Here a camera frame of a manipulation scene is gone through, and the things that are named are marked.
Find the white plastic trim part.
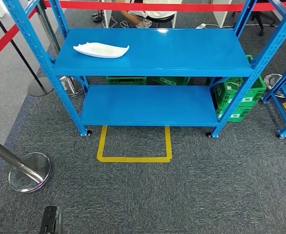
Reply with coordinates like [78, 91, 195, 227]
[73, 42, 130, 59]

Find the green plastic crate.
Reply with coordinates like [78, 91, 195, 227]
[152, 76, 191, 86]
[106, 76, 148, 86]
[212, 55, 266, 123]

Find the black stool with chrome base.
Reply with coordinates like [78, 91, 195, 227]
[150, 14, 176, 28]

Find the seated person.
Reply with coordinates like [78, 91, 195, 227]
[119, 0, 182, 29]

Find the white desk side panel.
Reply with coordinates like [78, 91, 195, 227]
[101, 0, 112, 29]
[210, 0, 232, 28]

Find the black floor adapter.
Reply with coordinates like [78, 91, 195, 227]
[92, 9, 104, 22]

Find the chrome stanchion with round base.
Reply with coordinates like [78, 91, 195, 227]
[264, 73, 286, 98]
[0, 134, 51, 194]

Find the black office chair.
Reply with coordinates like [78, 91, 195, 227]
[232, 0, 280, 37]

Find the chrome stanchion post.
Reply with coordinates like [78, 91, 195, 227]
[36, 0, 84, 98]

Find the white power cable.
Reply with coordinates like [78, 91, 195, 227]
[204, 22, 286, 30]

